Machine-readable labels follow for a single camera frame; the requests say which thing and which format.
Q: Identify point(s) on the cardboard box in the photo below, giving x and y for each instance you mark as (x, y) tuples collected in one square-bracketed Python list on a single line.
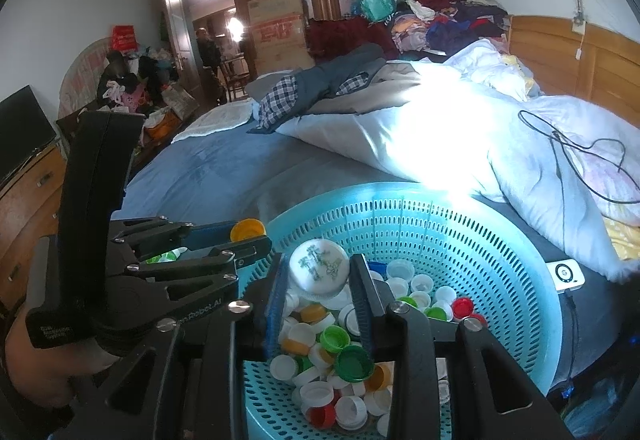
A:
[(277, 35)]

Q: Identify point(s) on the teal plastic bag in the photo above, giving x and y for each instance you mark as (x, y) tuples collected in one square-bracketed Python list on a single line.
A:
[(375, 3)]

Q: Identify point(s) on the grey folded cloth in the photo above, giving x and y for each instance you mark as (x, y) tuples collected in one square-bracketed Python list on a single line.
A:
[(370, 98)]

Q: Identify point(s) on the white quilt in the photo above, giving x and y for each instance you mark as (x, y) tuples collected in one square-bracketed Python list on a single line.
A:
[(450, 120)]

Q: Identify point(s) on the black television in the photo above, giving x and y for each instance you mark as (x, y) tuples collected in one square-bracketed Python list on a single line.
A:
[(25, 130)]

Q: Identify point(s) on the white charger box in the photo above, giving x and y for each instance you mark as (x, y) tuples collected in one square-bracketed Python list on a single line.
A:
[(564, 274)]

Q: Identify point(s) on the floral mattress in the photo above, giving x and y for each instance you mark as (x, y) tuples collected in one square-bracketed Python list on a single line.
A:
[(80, 70)]

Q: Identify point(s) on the pile of plastic bottle caps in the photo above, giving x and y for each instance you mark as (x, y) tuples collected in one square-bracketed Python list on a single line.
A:
[(350, 360), (170, 254)]

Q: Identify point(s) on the yellow sheet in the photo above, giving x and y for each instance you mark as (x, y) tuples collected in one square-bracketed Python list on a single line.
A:
[(625, 235)]

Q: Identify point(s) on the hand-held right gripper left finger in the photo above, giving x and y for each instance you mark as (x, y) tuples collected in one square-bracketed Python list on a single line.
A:
[(276, 305)]

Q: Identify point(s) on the plaid shirt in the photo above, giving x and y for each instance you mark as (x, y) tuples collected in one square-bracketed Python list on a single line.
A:
[(280, 98)]

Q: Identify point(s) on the turquoise plastic basket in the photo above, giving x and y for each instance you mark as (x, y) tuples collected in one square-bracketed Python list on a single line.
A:
[(400, 230)]

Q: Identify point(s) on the white green-printed bottle cap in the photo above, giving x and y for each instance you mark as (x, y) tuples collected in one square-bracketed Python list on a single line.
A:
[(319, 270)]

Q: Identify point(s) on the heap of dark clothes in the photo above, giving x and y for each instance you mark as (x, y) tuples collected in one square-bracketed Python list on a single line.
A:
[(135, 80)]

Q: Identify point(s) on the grey blue blanket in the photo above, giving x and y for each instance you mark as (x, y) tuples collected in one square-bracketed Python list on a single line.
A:
[(200, 170)]

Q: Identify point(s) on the orange bottle cap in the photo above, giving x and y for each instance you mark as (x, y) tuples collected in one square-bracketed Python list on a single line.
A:
[(247, 230)]

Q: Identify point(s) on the red bag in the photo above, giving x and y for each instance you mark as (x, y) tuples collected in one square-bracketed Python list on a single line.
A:
[(123, 38)]

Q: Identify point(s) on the dark red clothes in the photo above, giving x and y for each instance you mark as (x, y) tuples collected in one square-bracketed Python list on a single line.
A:
[(340, 35)]

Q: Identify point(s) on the grey jacket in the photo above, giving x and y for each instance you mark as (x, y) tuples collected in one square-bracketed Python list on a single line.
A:
[(330, 75)]

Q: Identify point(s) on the wooden headboard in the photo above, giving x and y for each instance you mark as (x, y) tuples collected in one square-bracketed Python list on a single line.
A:
[(615, 70)]

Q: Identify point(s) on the heap of mixed clothes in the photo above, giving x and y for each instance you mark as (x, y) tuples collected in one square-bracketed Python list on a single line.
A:
[(450, 28)]

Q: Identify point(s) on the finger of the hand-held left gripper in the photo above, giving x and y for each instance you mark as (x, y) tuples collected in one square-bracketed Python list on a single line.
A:
[(210, 234), (220, 260)]

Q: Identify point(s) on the pink floral pillow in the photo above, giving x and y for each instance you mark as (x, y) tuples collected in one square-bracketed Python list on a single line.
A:
[(610, 180)]

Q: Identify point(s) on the wooden chair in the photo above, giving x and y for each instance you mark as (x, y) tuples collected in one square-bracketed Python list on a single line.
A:
[(235, 73)]

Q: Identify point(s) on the white fringed towel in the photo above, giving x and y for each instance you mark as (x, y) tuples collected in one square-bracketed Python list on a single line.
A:
[(215, 123)]

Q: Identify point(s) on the beige printed bag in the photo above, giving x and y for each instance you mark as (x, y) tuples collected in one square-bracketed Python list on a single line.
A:
[(180, 101)]

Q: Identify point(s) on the orange bag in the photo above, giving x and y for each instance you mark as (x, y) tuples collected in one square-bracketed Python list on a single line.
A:
[(162, 128)]

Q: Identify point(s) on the wooden door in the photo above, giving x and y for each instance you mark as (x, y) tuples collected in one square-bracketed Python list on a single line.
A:
[(175, 20)]

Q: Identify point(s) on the pale blue pillow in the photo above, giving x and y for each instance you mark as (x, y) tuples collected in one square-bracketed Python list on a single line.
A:
[(265, 83)]

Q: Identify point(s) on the wooden dresser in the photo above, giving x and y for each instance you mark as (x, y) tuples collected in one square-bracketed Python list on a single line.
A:
[(25, 220)]

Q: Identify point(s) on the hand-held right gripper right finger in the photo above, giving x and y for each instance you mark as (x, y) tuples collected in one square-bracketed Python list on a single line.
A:
[(367, 315)]

